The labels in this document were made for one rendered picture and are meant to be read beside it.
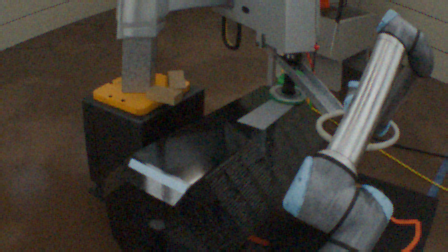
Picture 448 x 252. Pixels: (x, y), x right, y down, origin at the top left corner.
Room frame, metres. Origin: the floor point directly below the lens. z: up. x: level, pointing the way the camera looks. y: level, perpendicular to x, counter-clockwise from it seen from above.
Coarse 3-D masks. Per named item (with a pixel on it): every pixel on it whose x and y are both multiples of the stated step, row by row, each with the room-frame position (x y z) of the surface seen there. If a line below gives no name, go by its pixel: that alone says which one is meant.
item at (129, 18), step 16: (128, 0) 2.67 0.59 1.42; (144, 0) 2.66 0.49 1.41; (160, 0) 2.72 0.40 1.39; (176, 0) 2.86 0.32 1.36; (192, 0) 2.92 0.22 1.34; (208, 0) 2.97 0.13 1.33; (224, 0) 3.04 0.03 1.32; (128, 16) 2.67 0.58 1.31; (144, 16) 2.67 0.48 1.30; (160, 16) 2.73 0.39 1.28
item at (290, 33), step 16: (272, 0) 2.57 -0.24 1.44; (288, 0) 2.46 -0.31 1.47; (304, 0) 2.52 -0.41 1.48; (272, 16) 2.57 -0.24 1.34; (288, 16) 2.46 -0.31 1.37; (304, 16) 2.52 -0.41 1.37; (272, 32) 2.57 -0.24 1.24; (288, 32) 2.47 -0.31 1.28; (304, 32) 2.52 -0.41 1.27; (288, 48) 2.47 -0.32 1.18; (304, 48) 2.52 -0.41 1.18
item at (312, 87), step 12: (264, 48) 2.72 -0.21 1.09; (276, 60) 2.61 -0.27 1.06; (300, 60) 2.60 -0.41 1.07; (288, 72) 2.51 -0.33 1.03; (312, 72) 2.50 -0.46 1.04; (300, 84) 2.41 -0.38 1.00; (312, 84) 2.46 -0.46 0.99; (312, 96) 2.31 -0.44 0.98; (324, 96) 2.38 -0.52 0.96; (324, 108) 2.22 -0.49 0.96; (336, 108) 2.29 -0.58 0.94
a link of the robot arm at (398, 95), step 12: (420, 36) 1.30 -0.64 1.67; (420, 48) 1.28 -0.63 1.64; (408, 60) 1.36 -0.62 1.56; (420, 60) 1.29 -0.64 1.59; (432, 60) 1.30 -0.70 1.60; (408, 72) 1.38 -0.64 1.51; (420, 72) 1.31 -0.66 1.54; (396, 84) 1.47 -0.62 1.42; (408, 84) 1.39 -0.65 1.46; (396, 96) 1.47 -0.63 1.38; (408, 96) 1.45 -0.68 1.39; (396, 108) 1.51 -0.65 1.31; (384, 120) 1.58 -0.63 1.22; (384, 132) 1.62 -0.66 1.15
